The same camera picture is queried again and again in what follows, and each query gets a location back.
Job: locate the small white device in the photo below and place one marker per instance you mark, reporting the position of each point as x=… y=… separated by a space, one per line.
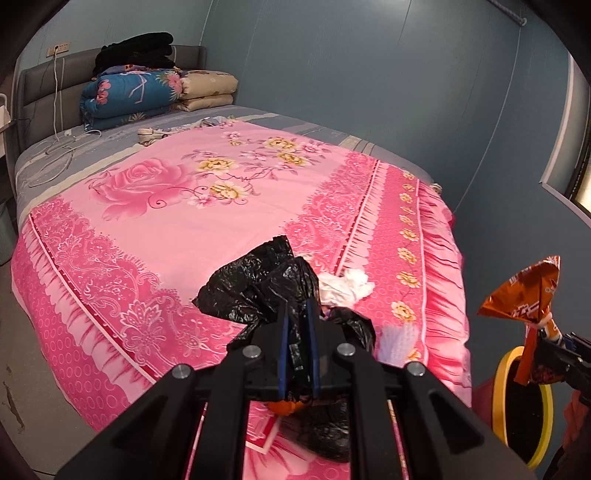
x=148 y=136

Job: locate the yellow rimmed waste bin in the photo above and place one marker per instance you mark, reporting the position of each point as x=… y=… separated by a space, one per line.
x=501 y=392

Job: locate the orange snack packet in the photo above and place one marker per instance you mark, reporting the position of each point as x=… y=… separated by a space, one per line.
x=521 y=295

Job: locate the small crumpled cloth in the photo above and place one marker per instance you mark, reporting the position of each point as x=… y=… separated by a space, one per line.
x=214 y=123

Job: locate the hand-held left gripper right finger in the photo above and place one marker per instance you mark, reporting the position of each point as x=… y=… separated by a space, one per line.
x=315 y=355

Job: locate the blue floral folded quilt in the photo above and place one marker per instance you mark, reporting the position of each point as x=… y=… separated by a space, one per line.
x=129 y=99

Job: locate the black plastic bag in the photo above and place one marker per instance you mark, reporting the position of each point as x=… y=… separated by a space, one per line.
x=258 y=286

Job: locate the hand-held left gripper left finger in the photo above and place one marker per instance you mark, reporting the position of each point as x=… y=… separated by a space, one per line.
x=283 y=360

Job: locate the beige folded quilt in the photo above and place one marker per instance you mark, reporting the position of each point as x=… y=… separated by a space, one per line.
x=207 y=90

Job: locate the tangerine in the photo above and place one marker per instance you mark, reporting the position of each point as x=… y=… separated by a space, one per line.
x=286 y=409

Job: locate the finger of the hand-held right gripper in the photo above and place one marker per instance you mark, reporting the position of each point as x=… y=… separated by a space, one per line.
x=568 y=362
x=572 y=342

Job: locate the red cloth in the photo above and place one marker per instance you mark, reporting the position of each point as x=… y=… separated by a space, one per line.
x=577 y=420

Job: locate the white wall socket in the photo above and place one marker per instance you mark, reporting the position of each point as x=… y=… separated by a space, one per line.
x=59 y=48

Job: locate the white side shelf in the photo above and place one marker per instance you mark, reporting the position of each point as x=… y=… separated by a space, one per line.
x=3 y=120

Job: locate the pink floral blanket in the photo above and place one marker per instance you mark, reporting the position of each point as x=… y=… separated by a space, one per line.
x=161 y=240

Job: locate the crumpled tissue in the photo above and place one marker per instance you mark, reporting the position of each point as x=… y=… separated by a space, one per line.
x=351 y=284

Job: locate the pile of black clothes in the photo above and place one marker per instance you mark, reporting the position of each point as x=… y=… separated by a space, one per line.
x=134 y=53

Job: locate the red paper card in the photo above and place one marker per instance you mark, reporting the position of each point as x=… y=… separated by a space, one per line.
x=264 y=436

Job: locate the window frame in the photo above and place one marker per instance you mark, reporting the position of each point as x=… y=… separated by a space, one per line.
x=561 y=152

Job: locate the clear plastic wrapper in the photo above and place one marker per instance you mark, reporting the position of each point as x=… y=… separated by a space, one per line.
x=399 y=344

